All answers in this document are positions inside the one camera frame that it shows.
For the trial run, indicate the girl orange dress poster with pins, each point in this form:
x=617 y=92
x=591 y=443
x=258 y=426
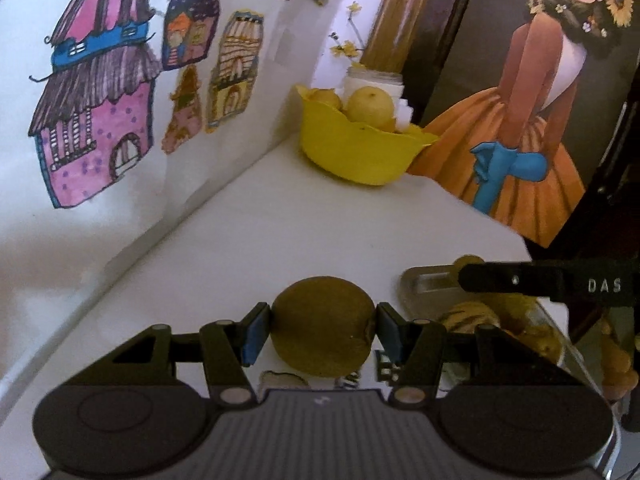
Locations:
x=500 y=150

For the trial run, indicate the person's right hand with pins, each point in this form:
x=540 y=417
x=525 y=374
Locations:
x=618 y=376

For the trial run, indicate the yellow pear in bowl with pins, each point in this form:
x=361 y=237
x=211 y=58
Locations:
x=372 y=106

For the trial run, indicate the wooden door frame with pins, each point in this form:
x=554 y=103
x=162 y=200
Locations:
x=392 y=35

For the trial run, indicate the yellow plastic bowl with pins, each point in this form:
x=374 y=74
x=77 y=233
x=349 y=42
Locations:
x=356 y=152

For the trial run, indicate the white paper table mat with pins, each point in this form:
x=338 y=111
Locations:
x=280 y=221

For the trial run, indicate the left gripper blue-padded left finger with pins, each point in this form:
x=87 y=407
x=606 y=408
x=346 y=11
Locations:
x=228 y=349

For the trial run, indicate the white cup in bowl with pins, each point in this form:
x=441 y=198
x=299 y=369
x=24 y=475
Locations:
x=403 y=115

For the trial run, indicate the colourful houses drawing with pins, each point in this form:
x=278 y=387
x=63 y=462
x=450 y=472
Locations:
x=93 y=92

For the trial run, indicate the white jar with flowers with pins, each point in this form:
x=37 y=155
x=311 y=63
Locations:
x=358 y=75

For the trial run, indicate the yellow-green mango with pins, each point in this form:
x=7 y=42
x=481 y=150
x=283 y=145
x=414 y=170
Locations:
x=512 y=310

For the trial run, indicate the small striped pepino melon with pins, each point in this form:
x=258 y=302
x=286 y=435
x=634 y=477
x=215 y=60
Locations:
x=464 y=318

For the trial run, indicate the dark metal baking tray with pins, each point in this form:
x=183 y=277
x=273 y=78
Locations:
x=433 y=293

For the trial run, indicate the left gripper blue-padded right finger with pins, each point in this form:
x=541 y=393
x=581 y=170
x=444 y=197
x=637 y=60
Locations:
x=417 y=348

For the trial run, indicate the large brown kiwi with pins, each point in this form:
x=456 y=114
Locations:
x=323 y=326

